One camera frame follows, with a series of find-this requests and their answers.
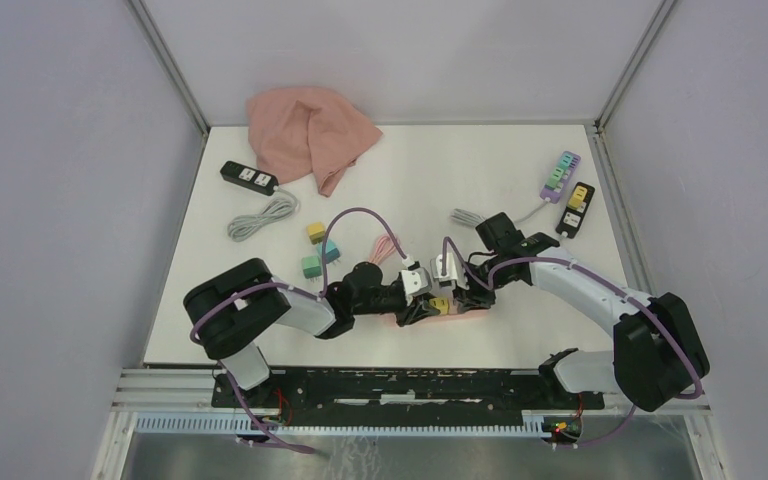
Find pink power strip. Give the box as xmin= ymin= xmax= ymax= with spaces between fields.
xmin=372 ymin=310 xmax=491 ymax=328

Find teal plug adapter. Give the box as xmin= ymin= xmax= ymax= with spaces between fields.
xmin=317 ymin=239 xmax=342 ymax=265

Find green plug adapter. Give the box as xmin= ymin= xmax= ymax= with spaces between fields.
xmin=300 ymin=255 xmax=323 ymax=280

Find yellow plug adapter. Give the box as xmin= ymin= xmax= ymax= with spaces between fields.
xmin=306 ymin=222 xmax=326 ymax=245

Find black power strip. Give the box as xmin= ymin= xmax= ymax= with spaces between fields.
xmin=555 ymin=182 xmax=596 ymax=239
xmin=220 ymin=160 xmax=279 ymax=196

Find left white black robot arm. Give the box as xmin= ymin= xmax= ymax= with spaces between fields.
xmin=183 ymin=258 xmax=441 ymax=407

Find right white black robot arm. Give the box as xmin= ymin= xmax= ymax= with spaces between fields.
xmin=433 ymin=213 xmax=710 ymax=412

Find purple power strip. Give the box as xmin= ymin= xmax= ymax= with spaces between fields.
xmin=539 ymin=151 xmax=581 ymax=204

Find yellow adapter on black strip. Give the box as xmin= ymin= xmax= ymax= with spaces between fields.
xmin=568 ymin=184 xmax=589 ymax=210

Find pink cloth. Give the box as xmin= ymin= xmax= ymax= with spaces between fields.
xmin=245 ymin=87 xmax=383 ymax=198

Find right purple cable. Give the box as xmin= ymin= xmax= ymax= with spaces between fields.
xmin=440 ymin=236 xmax=705 ymax=450

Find grey cable at right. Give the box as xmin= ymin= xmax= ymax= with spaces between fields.
xmin=450 ymin=198 xmax=554 ymax=232

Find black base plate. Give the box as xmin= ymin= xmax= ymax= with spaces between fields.
xmin=243 ymin=366 xmax=605 ymax=427

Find grey power strip cable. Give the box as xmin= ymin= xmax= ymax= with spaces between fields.
xmin=226 ymin=187 xmax=300 ymax=243

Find white cable duct rail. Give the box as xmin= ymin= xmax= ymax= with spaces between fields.
xmin=135 ymin=412 xmax=550 ymax=439

